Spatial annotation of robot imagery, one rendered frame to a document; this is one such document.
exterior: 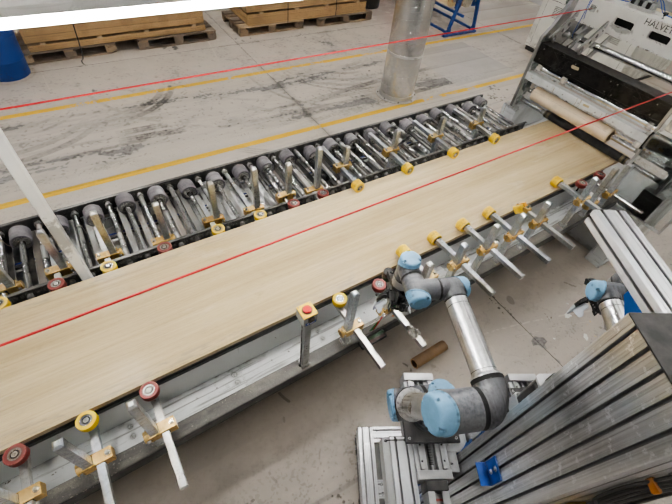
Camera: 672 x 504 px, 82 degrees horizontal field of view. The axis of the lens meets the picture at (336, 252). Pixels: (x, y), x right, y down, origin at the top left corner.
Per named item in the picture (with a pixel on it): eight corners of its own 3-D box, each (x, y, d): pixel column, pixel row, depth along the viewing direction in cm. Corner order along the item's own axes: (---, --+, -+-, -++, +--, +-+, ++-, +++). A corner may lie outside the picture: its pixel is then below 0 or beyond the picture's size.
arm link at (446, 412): (422, 416, 152) (495, 434, 101) (385, 421, 149) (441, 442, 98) (416, 384, 155) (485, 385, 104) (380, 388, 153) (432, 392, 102)
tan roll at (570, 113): (669, 175, 306) (681, 162, 297) (661, 179, 301) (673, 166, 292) (526, 92, 380) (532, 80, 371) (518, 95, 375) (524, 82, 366)
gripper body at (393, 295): (387, 312, 149) (393, 294, 140) (384, 294, 155) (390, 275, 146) (406, 313, 150) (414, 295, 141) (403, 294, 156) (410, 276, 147)
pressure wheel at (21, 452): (12, 463, 157) (-4, 455, 149) (33, 446, 162) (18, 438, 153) (23, 476, 155) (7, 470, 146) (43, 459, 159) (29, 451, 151)
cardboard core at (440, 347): (449, 346, 291) (419, 365, 279) (446, 351, 297) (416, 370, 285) (442, 338, 295) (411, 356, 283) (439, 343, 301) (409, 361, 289)
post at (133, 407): (167, 443, 179) (136, 405, 143) (160, 447, 177) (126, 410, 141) (165, 436, 180) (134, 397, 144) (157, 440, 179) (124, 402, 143)
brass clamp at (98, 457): (117, 460, 161) (113, 457, 157) (81, 479, 155) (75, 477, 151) (113, 446, 164) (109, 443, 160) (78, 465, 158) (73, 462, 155)
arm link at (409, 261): (404, 268, 129) (397, 249, 134) (397, 287, 137) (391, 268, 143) (426, 266, 130) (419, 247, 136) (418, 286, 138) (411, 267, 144)
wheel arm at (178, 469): (189, 486, 159) (187, 483, 156) (181, 491, 157) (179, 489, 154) (158, 394, 181) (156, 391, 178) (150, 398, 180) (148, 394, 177)
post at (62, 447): (111, 476, 170) (63, 445, 134) (102, 481, 169) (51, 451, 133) (109, 468, 172) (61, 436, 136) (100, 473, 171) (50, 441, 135)
